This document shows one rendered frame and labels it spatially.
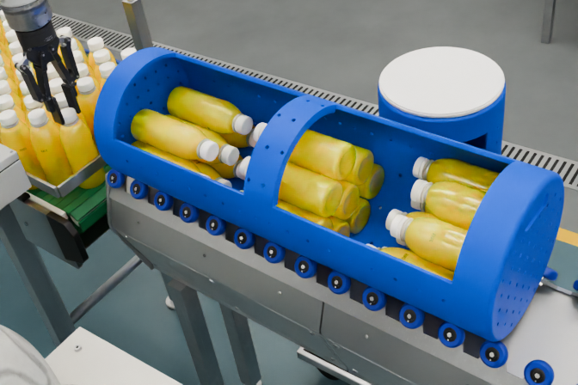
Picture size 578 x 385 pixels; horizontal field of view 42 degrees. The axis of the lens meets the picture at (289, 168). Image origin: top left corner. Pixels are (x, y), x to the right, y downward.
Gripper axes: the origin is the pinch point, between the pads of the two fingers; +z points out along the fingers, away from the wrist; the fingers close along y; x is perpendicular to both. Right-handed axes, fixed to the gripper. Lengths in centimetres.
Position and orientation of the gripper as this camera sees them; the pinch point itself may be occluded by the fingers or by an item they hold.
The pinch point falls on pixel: (63, 105)
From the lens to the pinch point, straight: 173.3
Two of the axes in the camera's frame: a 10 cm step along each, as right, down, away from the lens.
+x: -8.0, -3.1, 5.2
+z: 1.2, 7.6, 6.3
